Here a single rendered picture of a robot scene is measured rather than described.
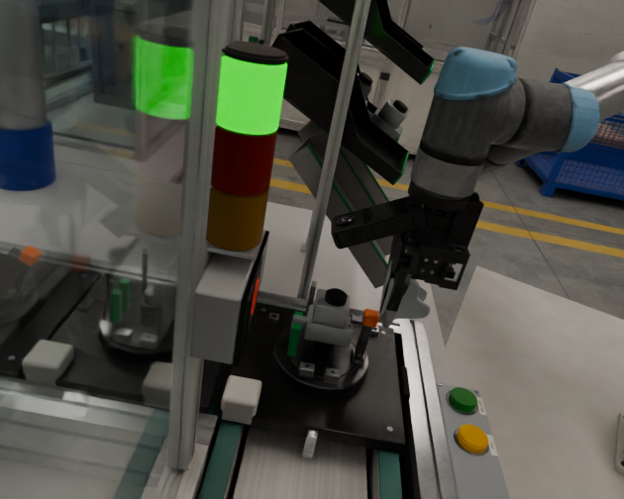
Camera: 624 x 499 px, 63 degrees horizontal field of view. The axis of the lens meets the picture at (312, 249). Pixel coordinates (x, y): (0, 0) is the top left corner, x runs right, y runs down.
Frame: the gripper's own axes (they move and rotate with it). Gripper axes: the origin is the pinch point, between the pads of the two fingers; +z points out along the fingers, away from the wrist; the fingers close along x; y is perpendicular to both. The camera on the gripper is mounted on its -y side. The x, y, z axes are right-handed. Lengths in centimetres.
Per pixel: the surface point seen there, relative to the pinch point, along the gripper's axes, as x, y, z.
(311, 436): -13.0, -7.0, 10.5
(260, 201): -20.3, -16.6, -23.4
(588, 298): 211, 164, 107
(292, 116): 408, -43, 87
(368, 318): -0.9, -1.9, -0.2
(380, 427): -9.9, 1.9, 10.2
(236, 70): -21.3, -19.3, -33.2
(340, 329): -2.0, -5.5, 1.7
